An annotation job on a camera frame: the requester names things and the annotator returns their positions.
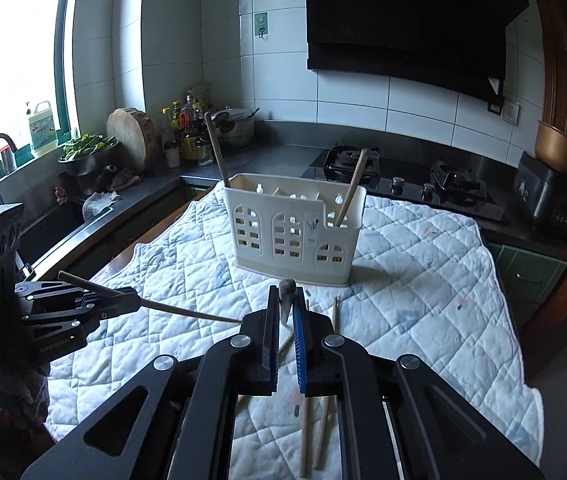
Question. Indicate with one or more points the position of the yellow cap oil bottle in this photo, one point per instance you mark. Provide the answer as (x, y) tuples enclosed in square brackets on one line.
[(167, 127)]

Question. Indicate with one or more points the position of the green vegetables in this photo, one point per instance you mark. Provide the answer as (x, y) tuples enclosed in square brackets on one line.
[(88, 144)]

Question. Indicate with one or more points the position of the green framed window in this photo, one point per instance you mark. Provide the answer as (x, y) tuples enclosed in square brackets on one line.
[(67, 60)]

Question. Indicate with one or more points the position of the green wall hook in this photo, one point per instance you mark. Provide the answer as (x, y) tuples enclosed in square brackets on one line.
[(261, 20)]

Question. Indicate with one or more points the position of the black gas stove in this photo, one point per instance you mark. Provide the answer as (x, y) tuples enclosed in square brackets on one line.
[(413, 200)]

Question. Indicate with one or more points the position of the white jar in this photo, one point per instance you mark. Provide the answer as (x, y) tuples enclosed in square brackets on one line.
[(172, 156)]

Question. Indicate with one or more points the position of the metal bowl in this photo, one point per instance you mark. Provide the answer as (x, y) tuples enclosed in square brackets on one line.
[(88, 164)]

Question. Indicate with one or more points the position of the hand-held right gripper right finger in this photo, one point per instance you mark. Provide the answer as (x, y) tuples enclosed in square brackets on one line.
[(299, 355)]

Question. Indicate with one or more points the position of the white plastic utensil holder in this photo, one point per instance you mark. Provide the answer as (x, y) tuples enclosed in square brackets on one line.
[(288, 270)]

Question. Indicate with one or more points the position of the black wall plug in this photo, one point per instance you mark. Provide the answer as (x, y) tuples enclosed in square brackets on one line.
[(494, 108)]

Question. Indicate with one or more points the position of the black range hood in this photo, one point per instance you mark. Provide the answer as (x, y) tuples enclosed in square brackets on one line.
[(403, 25)]

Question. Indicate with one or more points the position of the yellow seasoning container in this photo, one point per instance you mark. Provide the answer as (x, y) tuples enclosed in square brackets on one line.
[(192, 148)]

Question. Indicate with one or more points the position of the white wall socket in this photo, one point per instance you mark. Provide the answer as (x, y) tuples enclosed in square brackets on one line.
[(511, 112)]

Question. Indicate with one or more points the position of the red label sauce bottle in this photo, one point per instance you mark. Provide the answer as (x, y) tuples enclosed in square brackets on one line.
[(184, 121)]

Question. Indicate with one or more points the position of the black rice cooker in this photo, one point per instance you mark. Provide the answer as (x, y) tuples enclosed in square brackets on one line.
[(543, 195)]

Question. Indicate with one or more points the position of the clear plastic bag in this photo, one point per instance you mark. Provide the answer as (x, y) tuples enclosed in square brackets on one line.
[(98, 205)]

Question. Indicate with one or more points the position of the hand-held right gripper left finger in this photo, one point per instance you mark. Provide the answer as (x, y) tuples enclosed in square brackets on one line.
[(273, 340)]

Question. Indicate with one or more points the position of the round wooden cutting board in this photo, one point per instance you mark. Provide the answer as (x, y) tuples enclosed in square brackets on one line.
[(128, 140)]

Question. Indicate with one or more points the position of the metal cooking pot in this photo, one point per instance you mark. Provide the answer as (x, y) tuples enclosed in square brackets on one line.
[(236, 130)]

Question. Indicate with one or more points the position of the black stove knob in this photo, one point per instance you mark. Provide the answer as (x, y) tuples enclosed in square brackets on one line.
[(428, 190), (397, 183)]

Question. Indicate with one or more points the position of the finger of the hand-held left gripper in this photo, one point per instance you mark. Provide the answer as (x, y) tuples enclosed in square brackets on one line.
[(58, 321), (98, 297)]

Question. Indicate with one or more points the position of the small glass jar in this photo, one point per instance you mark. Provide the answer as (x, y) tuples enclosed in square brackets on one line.
[(206, 154)]

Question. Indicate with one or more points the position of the ginger root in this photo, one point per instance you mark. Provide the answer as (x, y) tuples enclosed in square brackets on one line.
[(126, 178)]

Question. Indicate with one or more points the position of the steel sink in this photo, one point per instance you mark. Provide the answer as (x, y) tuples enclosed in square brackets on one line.
[(48, 230)]

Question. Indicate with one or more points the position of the copper inner pot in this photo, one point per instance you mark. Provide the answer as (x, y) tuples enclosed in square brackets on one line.
[(558, 147)]

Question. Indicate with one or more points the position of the white detergent bottle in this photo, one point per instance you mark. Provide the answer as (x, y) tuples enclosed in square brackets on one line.
[(43, 130)]

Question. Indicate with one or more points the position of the white quilted blanket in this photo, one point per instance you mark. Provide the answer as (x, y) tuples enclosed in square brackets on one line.
[(413, 285)]

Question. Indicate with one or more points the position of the green cabinet door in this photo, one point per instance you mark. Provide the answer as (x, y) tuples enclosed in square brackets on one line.
[(528, 270)]

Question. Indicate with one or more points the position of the dark small kettle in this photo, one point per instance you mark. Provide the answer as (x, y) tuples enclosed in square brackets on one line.
[(105, 174)]

